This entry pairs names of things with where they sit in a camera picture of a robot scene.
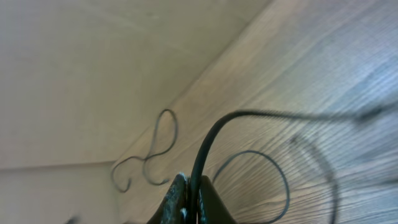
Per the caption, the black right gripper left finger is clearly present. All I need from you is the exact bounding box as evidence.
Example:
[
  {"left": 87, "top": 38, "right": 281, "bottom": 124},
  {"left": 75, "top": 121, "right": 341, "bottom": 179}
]
[{"left": 147, "top": 174, "right": 187, "bottom": 224}]

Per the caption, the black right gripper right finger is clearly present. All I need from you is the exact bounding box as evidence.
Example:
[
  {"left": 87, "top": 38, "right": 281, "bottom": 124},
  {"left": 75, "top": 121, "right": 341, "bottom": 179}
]
[{"left": 198, "top": 175, "right": 237, "bottom": 224}]

